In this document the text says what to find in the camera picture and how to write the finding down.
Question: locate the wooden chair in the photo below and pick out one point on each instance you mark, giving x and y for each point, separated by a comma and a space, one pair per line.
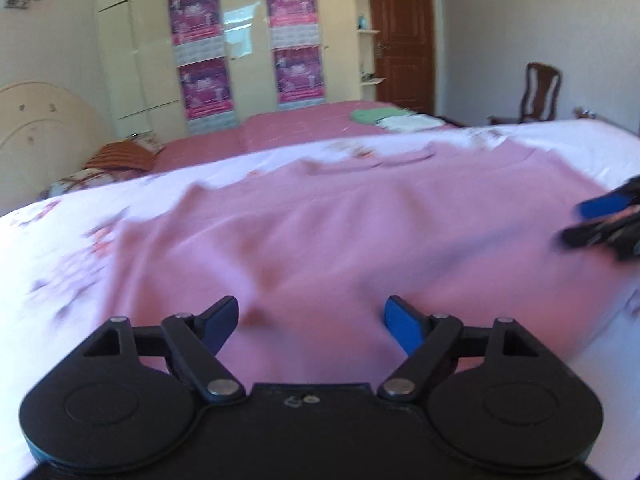
542, 66

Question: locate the purple wall poster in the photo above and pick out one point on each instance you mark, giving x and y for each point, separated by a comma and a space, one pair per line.
292, 5
299, 72
207, 87
195, 15

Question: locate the dark figurine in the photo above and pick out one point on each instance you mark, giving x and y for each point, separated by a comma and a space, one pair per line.
370, 78

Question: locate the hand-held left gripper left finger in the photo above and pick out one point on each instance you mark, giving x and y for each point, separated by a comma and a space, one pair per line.
220, 322

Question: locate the cream wardrobe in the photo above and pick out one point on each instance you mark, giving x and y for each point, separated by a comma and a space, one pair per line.
145, 45

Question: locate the brown wooden door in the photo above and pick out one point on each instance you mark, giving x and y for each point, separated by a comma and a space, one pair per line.
400, 35

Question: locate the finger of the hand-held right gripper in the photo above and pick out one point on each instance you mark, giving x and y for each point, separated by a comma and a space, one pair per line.
605, 203
595, 232

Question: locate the pink bedspread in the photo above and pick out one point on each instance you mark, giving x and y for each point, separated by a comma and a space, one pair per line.
300, 125

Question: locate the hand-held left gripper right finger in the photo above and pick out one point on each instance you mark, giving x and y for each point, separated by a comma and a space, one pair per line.
402, 327

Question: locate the brown pillow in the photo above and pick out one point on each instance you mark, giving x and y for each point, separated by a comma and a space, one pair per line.
120, 156

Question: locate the green folded cloth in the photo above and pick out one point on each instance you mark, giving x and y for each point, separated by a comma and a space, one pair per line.
372, 116

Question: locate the floral pillow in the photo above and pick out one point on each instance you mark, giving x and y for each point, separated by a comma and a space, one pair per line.
150, 141
85, 179

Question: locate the cream bed headboard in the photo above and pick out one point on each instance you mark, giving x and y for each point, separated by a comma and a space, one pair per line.
45, 130

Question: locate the pink long-sleeved sweater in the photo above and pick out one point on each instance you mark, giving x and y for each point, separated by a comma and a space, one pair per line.
325, 220

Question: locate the teal bottle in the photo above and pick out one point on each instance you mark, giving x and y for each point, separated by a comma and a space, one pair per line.
363, 22

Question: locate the white folded cloth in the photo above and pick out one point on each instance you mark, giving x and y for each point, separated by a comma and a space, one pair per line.
407, 123

